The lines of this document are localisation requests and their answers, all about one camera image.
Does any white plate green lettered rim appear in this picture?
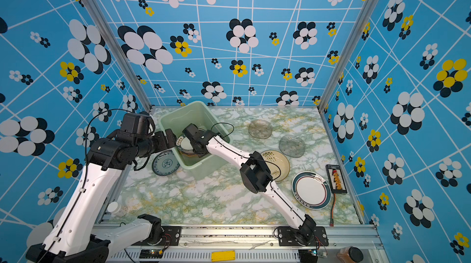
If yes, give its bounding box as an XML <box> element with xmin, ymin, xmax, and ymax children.
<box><xmin>176</xmin><ymin>134</ymin><xmax>195</xmax><ymax>155</ymax></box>

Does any brown jar black lid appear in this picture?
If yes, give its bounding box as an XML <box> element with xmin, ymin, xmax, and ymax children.
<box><xmin>336</xmin><ymin>247</ymin><xmax>364</xmax><ymax>263</ymax></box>

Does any clear glass plate far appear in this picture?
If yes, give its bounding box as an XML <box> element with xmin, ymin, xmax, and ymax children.
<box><xmin>248</xmin><ymin>119</ymin><xmax>273</xmax><ymax>139</ymax></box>

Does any clear glass plate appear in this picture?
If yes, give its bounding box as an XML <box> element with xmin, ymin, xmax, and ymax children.
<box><xmin>278</xmin><ymin>135</ymin><xmax>306</xmax><ymax>158</ymax></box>
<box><xmin>248</xmin><ymin>119</ymin><xmax>273</xmax><ymax>139</ymax></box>

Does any small teal patterned plate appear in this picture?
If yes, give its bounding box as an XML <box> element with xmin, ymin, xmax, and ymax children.
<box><xmin>152</xmin><ymin>150</ymin><xmax>180</xmax><ymax>177</ymax></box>

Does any beige bowl plate with leaves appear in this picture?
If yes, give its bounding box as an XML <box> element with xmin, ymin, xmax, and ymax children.
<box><xmin>261</xmin><ymin>150</ymin><xmax>291</xmax><ymax>181</ymax></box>

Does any white plate striped green rim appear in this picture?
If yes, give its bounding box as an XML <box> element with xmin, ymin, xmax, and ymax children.
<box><xmin>291</xmin><ymin>171</ymin><xmax>332</xmax><ymax>210</ymax></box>

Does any yellow tag on rail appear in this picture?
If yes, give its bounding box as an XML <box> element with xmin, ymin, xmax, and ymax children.
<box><xmin>210</xmin><ymin>250</ymin><xmax>236</xmax><ymax>263</ymax></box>

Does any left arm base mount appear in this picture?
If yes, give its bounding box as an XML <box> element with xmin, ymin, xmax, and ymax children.
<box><xmin>157</xmin><ymin>226</ymin><xmax>182</xmax><ymax>247</ymax></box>

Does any aluminium front rail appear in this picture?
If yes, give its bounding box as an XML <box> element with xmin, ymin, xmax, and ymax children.
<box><xmin>108</xmin><ymin>224</ymin><xmax>389</xmax><ymax>263</ymax></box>

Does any light green plastic bin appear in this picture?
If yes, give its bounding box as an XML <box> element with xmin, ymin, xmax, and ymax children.
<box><xmin>159</xmin><ymin>101</ymin><xmax>233</xmax><ymax>179</ymax></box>

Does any clear glass plate right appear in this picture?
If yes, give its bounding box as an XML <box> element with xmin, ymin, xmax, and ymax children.
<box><xmin>278</xmin><ymin>135</ymin><xmax>306</xmax><ymax>158</ymax></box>

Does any black battery charger box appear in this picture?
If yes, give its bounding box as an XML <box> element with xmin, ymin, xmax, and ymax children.
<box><xmin>326</xmin><ymin>164</ymin><xmax>348</xmax><ymax>194</ymax></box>

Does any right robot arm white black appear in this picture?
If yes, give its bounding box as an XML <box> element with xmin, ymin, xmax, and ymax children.
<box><xmin>183</xmin><ymin>124</ymin><xmax>321</xmax><ymax>247</ymax></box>

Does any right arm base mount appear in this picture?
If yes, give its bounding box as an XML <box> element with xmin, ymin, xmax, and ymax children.
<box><xmin>273</xmin><ymin>226</ymin><xmax>329</xmax><ymax>248</ymax></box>

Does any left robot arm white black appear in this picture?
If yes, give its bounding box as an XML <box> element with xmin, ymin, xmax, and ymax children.
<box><xmin>26</xmin><ymin>112</ymin><xmax>176</xmax><ymax>263</ymax></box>

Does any white orange vitamin bottle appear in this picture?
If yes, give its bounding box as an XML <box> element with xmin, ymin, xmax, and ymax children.
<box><xmin>107</xmin><ymin>201</ymin><xmax>127</xmax><ymax>217</ymax></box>

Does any yellow dotted plate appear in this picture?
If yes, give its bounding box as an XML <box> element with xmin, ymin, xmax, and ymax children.
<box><xmin>179</xmin><ymin>152</ymin><xmax>200</xmax><ymax>158</ymax></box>

